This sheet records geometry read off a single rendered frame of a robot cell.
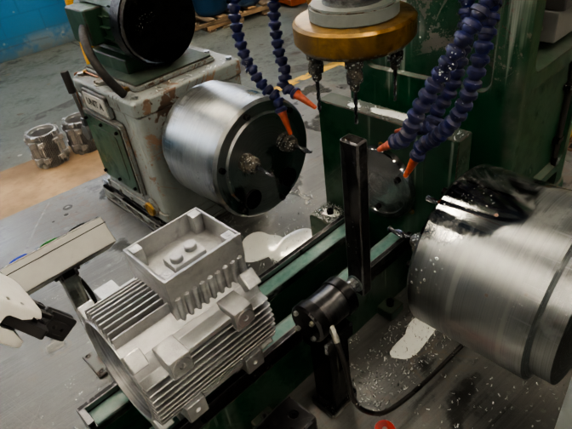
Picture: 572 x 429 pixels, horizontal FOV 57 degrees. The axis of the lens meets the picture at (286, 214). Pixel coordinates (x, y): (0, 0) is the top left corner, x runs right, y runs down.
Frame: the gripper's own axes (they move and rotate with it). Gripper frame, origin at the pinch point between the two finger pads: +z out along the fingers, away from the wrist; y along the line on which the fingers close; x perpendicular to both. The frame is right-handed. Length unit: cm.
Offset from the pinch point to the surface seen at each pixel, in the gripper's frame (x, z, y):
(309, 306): 20.1, 16.8, 19.6
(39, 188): -3, 107, -221
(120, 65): 41, 13, -52
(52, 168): 9, 114, -236
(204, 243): 19.1, 8.2, 5.3
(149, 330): 6.3, 4.4, 10.0
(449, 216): 39, 16, 30
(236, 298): 15.5, 10.7, 13.4
